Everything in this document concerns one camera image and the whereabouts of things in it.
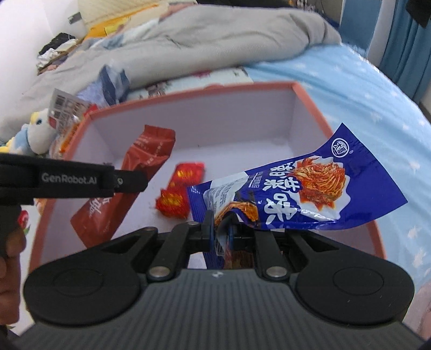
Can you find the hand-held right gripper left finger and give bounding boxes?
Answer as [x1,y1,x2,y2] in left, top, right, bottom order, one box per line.
[98,210,216,282]

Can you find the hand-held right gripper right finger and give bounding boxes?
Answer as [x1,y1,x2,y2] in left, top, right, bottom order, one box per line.
[220,217,340,280]

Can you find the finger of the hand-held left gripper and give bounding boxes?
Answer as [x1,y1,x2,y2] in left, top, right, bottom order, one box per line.
[113,168,149,194]

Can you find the dark red snack packet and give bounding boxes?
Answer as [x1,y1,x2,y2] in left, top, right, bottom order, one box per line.
[70,124,176,248]

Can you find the shiny red snack packet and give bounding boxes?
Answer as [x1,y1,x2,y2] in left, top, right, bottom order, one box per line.
[155,162,206,219]

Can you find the blue snack packet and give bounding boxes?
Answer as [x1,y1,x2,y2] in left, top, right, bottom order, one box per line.
[187,123,410,268]

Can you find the orange cardboard box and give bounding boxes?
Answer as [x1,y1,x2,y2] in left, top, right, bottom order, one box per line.
[29,81,388,270]

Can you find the person's left hand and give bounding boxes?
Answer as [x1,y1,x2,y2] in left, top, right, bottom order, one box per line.
[0,209,27,326]

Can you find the white and blue plush toy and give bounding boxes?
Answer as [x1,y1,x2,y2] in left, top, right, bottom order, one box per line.
[0,109,58,156]

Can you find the clear grey label snack packet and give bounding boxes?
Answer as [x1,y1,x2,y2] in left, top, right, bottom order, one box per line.
[47,88,90,134]

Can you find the brown cardboard box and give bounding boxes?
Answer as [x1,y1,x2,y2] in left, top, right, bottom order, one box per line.
[37,38,85,75]

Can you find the pile of clothes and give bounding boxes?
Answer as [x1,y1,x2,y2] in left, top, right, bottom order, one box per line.
[36,33,78,70]

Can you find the fruit printed mat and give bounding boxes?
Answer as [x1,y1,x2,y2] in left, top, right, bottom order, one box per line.
[13,67,255,334]

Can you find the yellow pillow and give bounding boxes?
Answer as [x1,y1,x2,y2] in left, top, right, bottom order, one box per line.
[86,3,159,40]

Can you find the patchwork quilt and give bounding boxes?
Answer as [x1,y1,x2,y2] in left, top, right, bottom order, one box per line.
[91,7,189,48]

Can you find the grey duvet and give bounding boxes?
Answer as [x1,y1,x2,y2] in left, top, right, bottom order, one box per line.
[0,5,343,142]

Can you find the cream padded headboard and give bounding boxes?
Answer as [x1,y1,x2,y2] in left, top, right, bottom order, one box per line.
[77,0,199,26]

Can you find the blue star bed sheet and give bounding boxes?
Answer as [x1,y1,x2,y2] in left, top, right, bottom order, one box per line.
[242,44,431,338]

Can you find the blue chair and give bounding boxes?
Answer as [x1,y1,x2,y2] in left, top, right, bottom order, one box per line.
[338,0,401,65]

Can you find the blue curtain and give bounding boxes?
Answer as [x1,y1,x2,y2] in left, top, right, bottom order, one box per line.
[379,0,431,116]

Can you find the dark hanging clothes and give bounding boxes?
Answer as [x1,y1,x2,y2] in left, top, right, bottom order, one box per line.
[405,0,431,28]

